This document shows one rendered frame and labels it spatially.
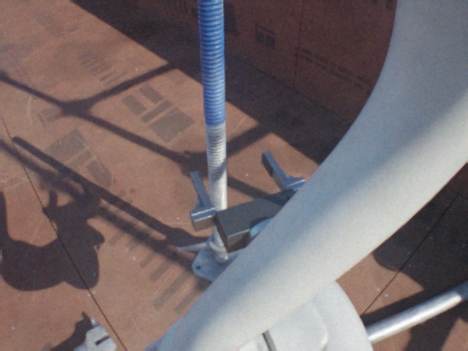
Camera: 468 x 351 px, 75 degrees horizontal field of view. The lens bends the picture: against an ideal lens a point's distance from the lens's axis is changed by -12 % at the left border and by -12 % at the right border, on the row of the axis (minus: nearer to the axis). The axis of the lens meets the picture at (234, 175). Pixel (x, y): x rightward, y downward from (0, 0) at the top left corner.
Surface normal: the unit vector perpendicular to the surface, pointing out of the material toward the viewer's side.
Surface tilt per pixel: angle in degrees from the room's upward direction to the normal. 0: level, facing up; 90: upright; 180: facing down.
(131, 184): 0
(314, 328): 8
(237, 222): 0
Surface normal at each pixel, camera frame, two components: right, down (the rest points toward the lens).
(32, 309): 0.00, -0.68
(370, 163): -0.73, 0.09
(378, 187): -0.45, 0.31
